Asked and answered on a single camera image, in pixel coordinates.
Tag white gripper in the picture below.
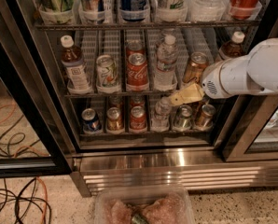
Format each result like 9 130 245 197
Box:
169 61 229 106

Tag orange soda can shelf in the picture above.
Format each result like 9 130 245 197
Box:
182 52 209 83

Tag clear water bottle shelf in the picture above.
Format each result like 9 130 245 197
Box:
155 35 178 86

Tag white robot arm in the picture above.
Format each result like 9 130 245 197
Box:
169 38 278 106

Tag orange can bottom shelf behind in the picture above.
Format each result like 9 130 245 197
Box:
191 99 209 116

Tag green silver can bottom shelf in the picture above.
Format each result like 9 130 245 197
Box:
174 105 192 129

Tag orange can bottom shelf front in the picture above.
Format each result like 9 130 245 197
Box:
195 104 215 129

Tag small water bottle bottom shelf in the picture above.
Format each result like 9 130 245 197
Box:
151 97 172 132

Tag red cola can front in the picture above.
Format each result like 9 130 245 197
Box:
127 53 148 86

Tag red can bottom shelf behind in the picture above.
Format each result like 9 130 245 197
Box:
130 95 145 107

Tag red can bottom shelf front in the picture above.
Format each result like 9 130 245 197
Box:
130 105 146 131

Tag right glass fridge door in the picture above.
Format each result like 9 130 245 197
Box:
223 95 278 162

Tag glass fridge door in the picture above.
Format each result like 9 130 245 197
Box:
223 95 278 162
0 0 75 177

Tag red cola can behind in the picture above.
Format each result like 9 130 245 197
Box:
126 40 145 57

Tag stainless steel fridge base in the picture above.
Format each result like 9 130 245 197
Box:
71 148 278 197

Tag gold can bottom shelf behind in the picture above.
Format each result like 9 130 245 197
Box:
108 96 123 109

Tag gold can shelf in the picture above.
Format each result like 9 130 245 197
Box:
108 96 123 109
106 107 124 131

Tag gold can bottom shelf front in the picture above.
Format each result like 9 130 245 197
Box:
106 107 124 131

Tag white green soda can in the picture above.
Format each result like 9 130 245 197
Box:
96 54 118 88

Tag large water bottle top shelf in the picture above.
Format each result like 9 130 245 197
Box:
189 0 225 21

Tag blue can bottom shelf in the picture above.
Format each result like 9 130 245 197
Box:
81 108 102 133

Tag red cola can top shelf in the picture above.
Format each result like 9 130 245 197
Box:
229 0 258 20

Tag left glass fridge door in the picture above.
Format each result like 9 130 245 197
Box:
0 0 75 177

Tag right brown tea bottle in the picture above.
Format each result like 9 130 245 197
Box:
215 31 245 62

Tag brown tea bottle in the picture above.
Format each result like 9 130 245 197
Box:
215 31 245 62
61 35 90 91

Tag left brown tea bottle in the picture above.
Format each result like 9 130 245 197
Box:
61 35 90 91

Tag clear plastic food container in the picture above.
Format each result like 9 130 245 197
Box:
94 185 195 224

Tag middle wire shelf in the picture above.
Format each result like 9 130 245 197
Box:
65 90 179 99

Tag wire shelf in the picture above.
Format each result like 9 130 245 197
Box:
35 20 261 31
65 90 179 99

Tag top wire shelf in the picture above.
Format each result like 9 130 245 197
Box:
35 20 261 31

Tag black and orange floor cables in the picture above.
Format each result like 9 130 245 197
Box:
0 176 52 224

